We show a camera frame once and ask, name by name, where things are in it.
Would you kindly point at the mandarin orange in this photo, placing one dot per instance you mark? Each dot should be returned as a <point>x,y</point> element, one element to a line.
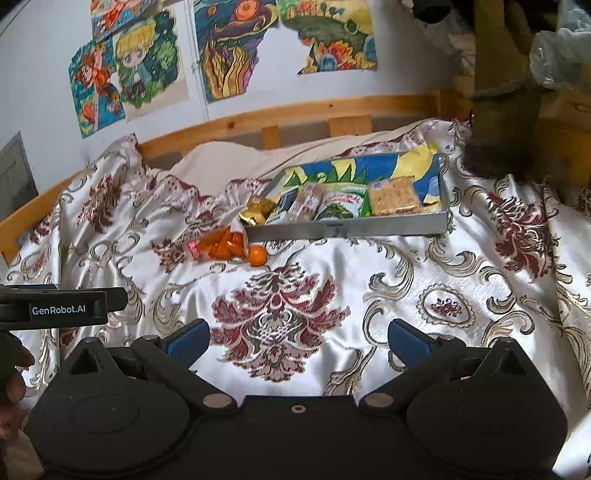
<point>257,256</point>

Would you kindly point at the gold foil snack packet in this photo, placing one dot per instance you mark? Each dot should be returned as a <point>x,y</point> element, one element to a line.
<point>256,207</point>

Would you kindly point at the cream bed sheet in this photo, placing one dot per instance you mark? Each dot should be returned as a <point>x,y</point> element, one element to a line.
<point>217,161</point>

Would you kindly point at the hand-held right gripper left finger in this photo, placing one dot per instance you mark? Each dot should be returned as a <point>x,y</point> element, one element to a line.
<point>187,340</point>

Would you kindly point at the blue snack packet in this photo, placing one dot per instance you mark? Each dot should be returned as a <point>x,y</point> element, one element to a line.
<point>281,207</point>

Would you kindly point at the grey shallow tray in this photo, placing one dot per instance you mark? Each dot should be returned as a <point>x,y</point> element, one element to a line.
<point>369,227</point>

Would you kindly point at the small orange figure wall poster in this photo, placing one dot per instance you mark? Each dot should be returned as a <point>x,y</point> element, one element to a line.
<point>120,14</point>

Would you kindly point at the clear plastic bag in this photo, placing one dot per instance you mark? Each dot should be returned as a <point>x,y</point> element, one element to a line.
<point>563,50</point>

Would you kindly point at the colourful drawing paper liner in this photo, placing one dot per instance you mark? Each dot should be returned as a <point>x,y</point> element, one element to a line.
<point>369,168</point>

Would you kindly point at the grey wall panel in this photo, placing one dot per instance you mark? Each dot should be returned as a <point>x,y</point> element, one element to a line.
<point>16,170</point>

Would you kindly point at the blonde figure wall poster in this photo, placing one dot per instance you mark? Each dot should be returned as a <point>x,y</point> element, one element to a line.
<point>147,64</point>

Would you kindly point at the clear nut bar packet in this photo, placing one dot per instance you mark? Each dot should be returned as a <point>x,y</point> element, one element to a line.
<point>307,201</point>

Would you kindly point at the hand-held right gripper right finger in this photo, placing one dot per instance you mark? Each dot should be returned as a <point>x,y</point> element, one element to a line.
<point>408,340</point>

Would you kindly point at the green snack packet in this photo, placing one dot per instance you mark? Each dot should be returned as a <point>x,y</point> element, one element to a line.
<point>341,203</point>

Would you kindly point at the swirl pattern wall poster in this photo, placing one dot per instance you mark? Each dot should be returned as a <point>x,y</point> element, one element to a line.
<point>231,50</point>

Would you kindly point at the person's left hand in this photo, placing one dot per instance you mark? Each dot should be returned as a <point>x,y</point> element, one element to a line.
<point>17,385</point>

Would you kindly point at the puffed rice cake packet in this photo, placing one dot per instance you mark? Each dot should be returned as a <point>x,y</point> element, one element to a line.
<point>395,196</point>

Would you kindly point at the olive hanging garment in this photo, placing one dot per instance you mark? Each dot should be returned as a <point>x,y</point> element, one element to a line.
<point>503,115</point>

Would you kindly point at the orange snack bag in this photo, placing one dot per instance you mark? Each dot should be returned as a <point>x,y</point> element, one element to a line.
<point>221,244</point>

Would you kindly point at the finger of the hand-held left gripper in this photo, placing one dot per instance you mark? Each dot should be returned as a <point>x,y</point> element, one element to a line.
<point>117,299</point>

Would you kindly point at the wooden bed frame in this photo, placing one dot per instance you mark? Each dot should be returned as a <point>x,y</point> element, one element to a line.
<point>295,115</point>

